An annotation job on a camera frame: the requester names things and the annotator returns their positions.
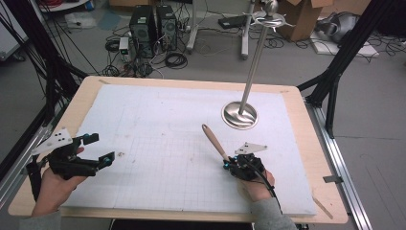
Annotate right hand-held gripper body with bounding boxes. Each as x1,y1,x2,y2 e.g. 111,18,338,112
228,142,268,182

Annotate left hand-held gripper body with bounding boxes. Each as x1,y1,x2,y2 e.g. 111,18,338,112
31,127,100,181

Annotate beige spatula with wooden handle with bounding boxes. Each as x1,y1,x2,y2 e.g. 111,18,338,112
201,124,231,162

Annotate person's right hand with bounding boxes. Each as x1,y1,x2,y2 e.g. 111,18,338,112
237,169,276,203

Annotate person's left hand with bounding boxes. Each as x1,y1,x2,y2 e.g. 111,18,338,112
31,147,85,218

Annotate steel utensil hanging stand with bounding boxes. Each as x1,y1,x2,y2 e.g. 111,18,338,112
221,0,295,131

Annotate white grid mat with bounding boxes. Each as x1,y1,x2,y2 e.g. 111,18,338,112
61,83,318,217

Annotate thin wooden stick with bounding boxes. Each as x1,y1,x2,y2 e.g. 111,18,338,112
311,195,334,220

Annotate small white box device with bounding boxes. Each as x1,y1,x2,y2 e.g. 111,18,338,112
118,36,131,61

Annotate clear plastic bag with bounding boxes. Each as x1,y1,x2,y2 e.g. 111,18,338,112
65,11,97,30

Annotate white stand leg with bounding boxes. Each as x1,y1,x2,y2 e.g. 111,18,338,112
186,0,200,54
240,0,257,60

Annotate wide black computer tower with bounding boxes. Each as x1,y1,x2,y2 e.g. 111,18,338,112
128,4,158,59

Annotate white cart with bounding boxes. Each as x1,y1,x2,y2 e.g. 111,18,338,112
0,0,28,61

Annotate white round table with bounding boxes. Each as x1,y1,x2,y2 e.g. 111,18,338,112
37,0,92,13

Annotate narrow black computer tower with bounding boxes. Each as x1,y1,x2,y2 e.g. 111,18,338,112
155,4,178,52

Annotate flat black device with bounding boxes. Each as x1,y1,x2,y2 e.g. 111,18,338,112
217,13,248,30

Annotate cardboard box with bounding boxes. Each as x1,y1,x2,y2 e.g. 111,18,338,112
276,0,334,42

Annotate white flat board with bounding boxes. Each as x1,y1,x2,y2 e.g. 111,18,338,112
309,37,381,58

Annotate grey bag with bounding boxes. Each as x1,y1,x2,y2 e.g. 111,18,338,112
314,11,360,44

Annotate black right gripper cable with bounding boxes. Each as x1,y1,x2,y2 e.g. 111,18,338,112
243,156,284,216

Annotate black left gripper strap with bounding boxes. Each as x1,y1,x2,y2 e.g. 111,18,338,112
26,155,44,202

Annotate aluminium rail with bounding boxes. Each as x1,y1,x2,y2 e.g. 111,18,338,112
304,99,372,230
0,124,54,209

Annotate tangle of black cables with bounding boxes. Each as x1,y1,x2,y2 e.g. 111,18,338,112
103,58,156,79

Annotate small metal bracket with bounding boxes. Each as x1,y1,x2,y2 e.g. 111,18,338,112
323,174,344,185

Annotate black frame struts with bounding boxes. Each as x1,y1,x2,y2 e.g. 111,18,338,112
296,0,396,138
0,0,89,181

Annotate coiled black cable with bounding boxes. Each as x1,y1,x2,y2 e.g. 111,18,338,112
164,51,189,70

